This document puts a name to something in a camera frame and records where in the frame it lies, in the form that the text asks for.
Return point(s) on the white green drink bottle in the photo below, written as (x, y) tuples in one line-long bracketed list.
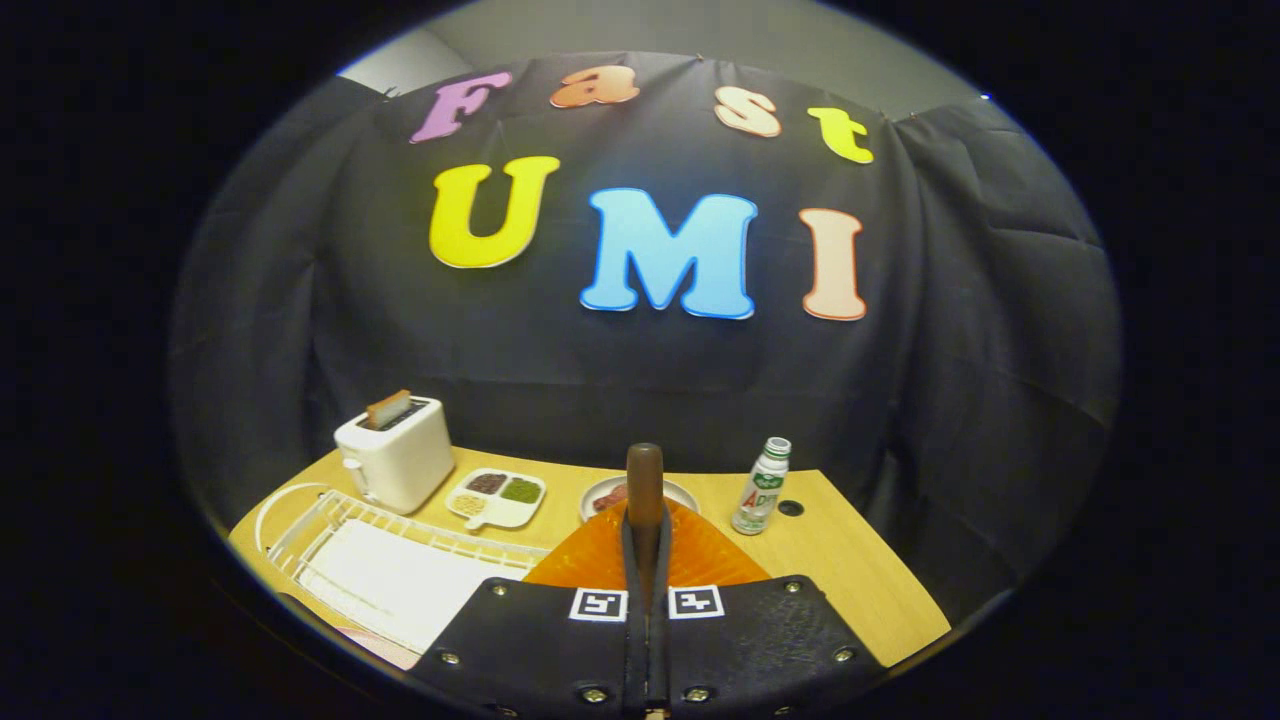
[(760, 495)]

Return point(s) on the red meat piece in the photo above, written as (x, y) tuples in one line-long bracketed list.
[(610, 497)]

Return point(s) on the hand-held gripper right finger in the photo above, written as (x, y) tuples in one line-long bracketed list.
[(760, 640)]

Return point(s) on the white drip tray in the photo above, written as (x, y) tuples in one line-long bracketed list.
[(390, 580)]

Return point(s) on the black backdrop cloth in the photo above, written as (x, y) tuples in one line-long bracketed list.
[(900, 400)]

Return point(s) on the brown toast slice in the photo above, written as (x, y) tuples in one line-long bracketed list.
[(387, 408)]

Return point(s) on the beige round dish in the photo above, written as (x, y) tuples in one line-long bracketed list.
[(588, 498)]

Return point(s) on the white divided dish with beans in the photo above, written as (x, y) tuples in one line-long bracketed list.
[(500, 513)]

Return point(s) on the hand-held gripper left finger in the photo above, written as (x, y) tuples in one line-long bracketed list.
[(540, 640)]

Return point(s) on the white toaster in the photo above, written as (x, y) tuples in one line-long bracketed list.
[(400, 465)]

